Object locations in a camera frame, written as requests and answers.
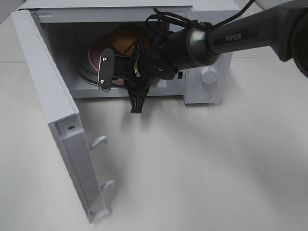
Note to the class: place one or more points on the white microwave knob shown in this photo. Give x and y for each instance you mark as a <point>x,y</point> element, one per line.
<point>209,75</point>

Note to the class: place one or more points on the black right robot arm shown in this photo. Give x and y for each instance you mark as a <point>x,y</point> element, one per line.
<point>182,43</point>

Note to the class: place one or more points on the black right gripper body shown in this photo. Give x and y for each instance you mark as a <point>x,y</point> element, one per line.
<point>138,78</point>

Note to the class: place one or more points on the burger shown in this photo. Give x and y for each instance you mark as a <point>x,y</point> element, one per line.
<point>124,38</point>

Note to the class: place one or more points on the pink plate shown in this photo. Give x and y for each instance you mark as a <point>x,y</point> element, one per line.
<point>104,42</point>

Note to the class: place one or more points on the glass microwave turntable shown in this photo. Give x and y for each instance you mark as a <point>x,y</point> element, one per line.
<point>86,71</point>

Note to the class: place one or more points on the white microwave door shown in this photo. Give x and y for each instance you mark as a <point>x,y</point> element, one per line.
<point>62,115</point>

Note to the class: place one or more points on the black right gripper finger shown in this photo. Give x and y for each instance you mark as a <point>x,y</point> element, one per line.
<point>137,98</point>

